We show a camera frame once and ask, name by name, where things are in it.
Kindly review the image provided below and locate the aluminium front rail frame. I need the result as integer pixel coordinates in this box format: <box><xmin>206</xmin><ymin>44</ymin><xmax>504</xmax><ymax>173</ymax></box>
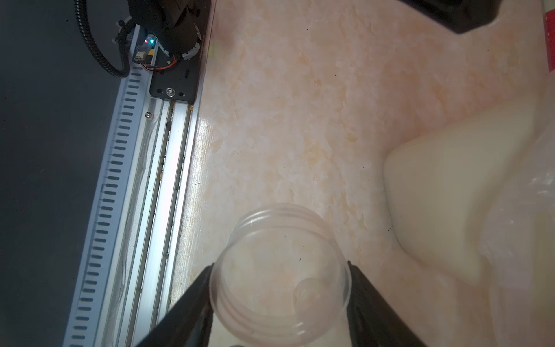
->
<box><xmin>62</xmin><ymin>25</ymin><xmax>213</xmax><ymax>347</ymax></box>

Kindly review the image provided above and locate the pink plastic bin liner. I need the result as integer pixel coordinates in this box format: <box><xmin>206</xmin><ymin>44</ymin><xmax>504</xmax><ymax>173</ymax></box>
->
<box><xmin>480</xmin><ymin>72</ymin><xmax>554</xmax><ymax>346</ymax></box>

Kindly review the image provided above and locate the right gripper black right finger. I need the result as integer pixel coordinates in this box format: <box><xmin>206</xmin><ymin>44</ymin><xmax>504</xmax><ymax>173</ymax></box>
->
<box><xmin>347</xmin><ymin>263</ymin><xmax>426</xmax><ymax>347</ymax></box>

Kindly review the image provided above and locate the cream trash bin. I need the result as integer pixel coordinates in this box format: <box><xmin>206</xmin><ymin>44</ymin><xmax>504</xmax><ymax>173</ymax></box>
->
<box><xmin>383</xmin><ymin>94</ymin><xmax>554</xmax><ymax>286</ymax></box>

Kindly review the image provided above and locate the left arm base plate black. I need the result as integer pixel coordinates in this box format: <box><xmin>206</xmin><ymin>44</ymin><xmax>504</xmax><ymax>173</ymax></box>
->
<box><xmin>149</xmin><ymin>1</ymin><xmax>212</xmax><ymax>104</ymax></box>

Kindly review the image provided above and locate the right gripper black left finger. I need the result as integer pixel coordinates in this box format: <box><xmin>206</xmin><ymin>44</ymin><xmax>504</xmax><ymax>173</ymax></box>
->
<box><xmin>138</xmin><ymin>265</ymin><xmax>213</xmax><ymax>347</ymax></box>

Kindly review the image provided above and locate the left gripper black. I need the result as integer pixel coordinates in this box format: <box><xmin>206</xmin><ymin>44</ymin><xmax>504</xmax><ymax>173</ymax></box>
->
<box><xmin>401</xmin><ymin>0</ymin><xmax>502</xmax><ymax>34</ymax></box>

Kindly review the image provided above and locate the black corrugated cable conduit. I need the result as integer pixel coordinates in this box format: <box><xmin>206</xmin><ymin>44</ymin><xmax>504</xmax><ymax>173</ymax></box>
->
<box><xmin>73</xmin><ymin>0</ymin><xmax>135</xmax><ymax>79</ymax></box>

